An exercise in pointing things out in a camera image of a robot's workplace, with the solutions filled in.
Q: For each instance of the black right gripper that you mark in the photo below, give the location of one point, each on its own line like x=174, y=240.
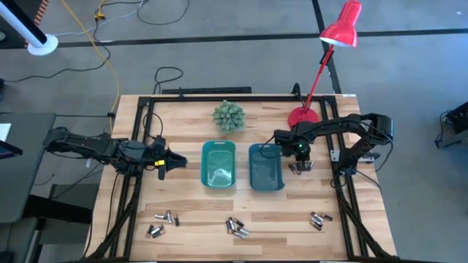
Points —
x=300, y=150

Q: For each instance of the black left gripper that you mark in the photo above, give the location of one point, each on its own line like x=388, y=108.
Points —
x=157, y=153

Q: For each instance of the dark teal plastic bin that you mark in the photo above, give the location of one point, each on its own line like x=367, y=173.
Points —
x=266, y=171

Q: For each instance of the light teal plastic bin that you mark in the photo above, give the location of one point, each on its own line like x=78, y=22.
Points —
x=218, y=164

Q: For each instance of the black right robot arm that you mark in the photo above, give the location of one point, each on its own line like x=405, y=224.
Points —
x=329, y=126

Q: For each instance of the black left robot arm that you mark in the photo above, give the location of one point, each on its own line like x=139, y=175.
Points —
x=95, y=148

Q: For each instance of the red desk lamp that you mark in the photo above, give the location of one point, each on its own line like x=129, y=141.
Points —
x=303, y=116

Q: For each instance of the artificial green potted plant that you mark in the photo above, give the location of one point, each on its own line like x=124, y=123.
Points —
x=229, y=116

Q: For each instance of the black bar behind table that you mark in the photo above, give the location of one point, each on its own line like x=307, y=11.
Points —
x=204, y=90

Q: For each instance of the dark grey desk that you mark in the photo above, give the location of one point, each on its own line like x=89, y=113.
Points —
x=25, y=175

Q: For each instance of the black equipment box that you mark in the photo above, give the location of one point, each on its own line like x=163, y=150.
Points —
x=459, y=118

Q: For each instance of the dark tablet device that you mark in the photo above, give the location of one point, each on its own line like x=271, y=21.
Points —
x=9, y=149

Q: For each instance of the white paper sheet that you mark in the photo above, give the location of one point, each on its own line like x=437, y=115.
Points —
x=3, y=132

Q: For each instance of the white round-base floor stand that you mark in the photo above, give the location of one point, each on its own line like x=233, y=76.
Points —
x=43, y=45

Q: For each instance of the black metal table frame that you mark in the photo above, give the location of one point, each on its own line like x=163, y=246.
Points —
x=237, y=98

